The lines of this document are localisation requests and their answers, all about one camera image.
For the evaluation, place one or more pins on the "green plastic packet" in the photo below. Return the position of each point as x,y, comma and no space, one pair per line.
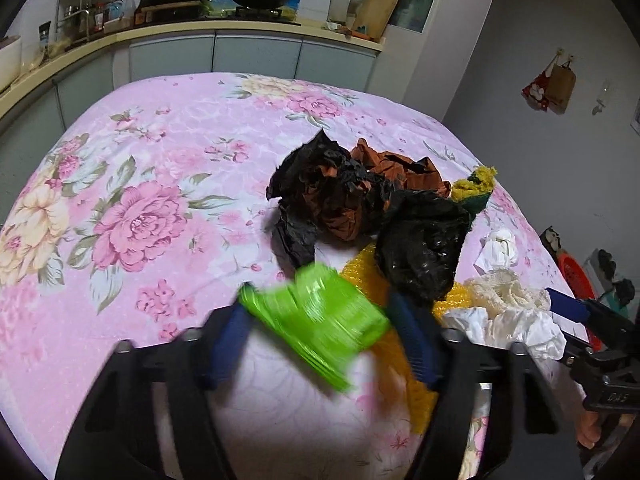
320,320

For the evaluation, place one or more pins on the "metal spice rack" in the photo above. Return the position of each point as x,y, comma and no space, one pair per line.
85,5

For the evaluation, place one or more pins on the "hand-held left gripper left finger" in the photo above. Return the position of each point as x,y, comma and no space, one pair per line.
232,345

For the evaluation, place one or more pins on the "orange kitchen utensil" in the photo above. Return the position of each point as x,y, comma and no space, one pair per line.
362,34

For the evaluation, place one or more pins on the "cream mesh net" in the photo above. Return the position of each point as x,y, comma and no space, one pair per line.
510,290

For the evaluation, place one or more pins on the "dark patterned item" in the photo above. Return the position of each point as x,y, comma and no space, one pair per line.
551,242

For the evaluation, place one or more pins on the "black brown crumpled wrapper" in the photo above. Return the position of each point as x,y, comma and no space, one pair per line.
305,175

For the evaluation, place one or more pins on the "wooden cutting board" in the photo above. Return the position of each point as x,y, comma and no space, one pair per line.
381,7

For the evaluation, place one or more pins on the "white wall hook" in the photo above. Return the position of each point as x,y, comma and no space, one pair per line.
603,95

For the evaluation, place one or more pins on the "pink floral tablecloth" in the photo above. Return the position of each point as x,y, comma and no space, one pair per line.
150,160

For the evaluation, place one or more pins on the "yellow bubble wrap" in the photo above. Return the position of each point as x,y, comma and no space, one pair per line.
365,280

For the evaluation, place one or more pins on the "red patterned hanging bag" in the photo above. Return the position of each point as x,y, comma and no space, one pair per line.
535,90

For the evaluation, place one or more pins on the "black cooktop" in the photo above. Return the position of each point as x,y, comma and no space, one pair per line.
250,14

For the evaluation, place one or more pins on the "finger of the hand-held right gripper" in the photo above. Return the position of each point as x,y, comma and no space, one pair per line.
567,306
580,352

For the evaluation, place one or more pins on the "grey base cabinets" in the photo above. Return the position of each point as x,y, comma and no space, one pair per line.
170,60

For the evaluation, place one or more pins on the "dark glass bottle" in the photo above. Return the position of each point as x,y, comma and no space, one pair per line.
143,2

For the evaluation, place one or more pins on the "yellow green sponge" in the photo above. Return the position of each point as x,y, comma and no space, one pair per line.
480,180

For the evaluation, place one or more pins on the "large white crumpled tissue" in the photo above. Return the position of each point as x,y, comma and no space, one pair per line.
515,332

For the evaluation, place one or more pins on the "person's right hand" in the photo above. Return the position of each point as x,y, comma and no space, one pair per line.
587,430

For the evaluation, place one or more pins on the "brown hanging bag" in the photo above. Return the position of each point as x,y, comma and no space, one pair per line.
561,87

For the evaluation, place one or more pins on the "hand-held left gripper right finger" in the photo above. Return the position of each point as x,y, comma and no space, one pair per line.
415,340

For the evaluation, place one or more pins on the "black plastic bag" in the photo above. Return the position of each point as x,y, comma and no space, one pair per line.
420,250

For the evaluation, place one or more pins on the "red plastic basket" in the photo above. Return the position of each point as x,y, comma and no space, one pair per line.
575,275

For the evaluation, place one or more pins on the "black lidded jar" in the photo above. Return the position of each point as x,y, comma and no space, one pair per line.
45,40

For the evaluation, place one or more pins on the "beige kitchen counter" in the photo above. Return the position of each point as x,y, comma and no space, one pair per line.
165,31

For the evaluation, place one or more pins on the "small tabletop stove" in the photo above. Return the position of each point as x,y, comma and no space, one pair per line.
170,2

